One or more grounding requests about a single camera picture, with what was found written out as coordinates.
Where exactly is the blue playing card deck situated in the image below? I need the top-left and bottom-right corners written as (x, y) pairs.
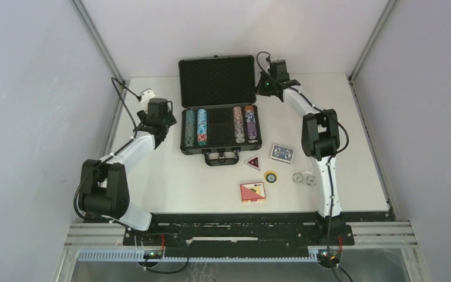
top-left (270, 144), bottom-right (294, 164)

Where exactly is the red triangular dealer button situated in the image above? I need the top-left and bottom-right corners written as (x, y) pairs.
top-left (244, 155), bottom-right (261, 171)

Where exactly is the yellow round blind button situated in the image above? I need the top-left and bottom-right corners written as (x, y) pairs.
top-left (264, 170), bottom-right (278, 184)

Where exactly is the white poker chip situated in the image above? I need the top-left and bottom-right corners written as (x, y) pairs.
top-left (292, 173), bottom-right (304, 183)

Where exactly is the clear round button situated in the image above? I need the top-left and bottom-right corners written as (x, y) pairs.
top-left (302, 172), bottom-right (317, 186)

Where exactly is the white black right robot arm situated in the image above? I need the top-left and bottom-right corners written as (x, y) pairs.
top-left (255, 55), bottom-right (349, 219)

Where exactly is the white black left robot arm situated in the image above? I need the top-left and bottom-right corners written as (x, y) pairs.
top-left (73, 98), bottom-right (177, 245)

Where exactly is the green poker chip row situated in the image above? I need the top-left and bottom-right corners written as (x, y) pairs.
top-left (184, 110), bottom-right (196, 147)

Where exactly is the blue purple poker chip row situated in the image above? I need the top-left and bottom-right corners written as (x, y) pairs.
top-left (244, 105), bottom-right (258, 143)

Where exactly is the light blue red chip row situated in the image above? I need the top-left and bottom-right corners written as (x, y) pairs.
top-left (197, 109), bottom-right (207, 145)

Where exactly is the black poker chip case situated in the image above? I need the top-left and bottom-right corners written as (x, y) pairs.
top-left (178, 55), bottom-right (262, 167)

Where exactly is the red playing card deck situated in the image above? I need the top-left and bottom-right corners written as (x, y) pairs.
top-left (240, 182), bottom-right (266, 203)

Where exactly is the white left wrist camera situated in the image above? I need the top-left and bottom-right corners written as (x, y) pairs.
top-left (139, 88), bottom-right (156, 103)

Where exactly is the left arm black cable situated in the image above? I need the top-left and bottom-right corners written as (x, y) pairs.
top-left (111, 77), bottom-right (142, 131)

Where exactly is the white slotted cable duct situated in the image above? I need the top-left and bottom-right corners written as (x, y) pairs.
top-left (78, 250), bottom-right (322, 263)

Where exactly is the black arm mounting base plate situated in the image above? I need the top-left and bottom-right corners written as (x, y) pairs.
top-left (83, 211), bottom-right (395, 259)

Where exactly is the aluminium frame rail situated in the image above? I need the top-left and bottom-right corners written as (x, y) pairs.
top-left (65, 222), bottom-right (418, 249)

